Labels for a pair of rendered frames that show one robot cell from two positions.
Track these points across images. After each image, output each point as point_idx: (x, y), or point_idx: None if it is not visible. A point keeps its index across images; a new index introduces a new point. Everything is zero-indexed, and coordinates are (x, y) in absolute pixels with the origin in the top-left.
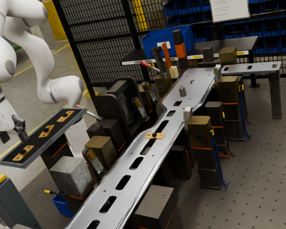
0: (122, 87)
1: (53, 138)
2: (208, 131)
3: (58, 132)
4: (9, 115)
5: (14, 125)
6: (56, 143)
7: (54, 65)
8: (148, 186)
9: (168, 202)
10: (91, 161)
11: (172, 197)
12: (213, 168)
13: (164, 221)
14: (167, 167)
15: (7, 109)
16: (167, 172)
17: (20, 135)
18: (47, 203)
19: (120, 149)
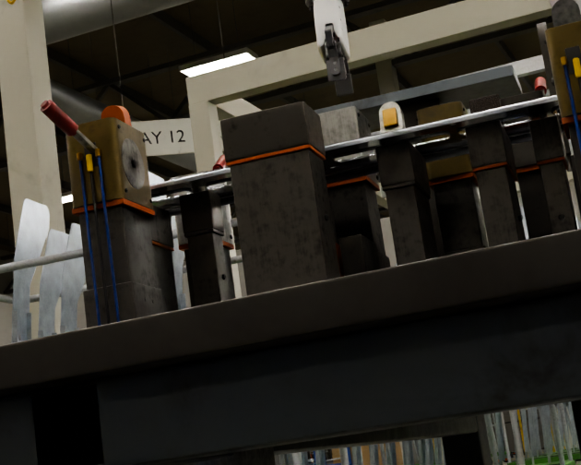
0: None
1: (389, 96)
2: (552, 57)
3: (409, 89)
4: (322, 20)
5: (324, 41)
6: (409, 121)
7: None
8: (348, 145)
9: (267, 116)
10: (383, 129)
11: (289, 116)
12: None
13: (238, 141)
14: (507, 190)
15: (324, 10)
16: (502, 204)
17: (328, 63)
18: None
19: (519, 172)
